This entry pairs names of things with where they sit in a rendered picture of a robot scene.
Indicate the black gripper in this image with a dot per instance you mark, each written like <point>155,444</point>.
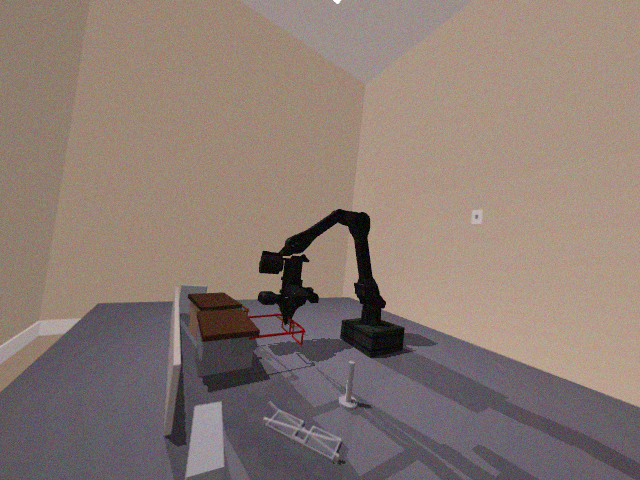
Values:
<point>287,308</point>

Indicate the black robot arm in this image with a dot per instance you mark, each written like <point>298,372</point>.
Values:
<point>366,288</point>

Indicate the red glasses frame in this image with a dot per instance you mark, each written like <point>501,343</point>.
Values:
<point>297,332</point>

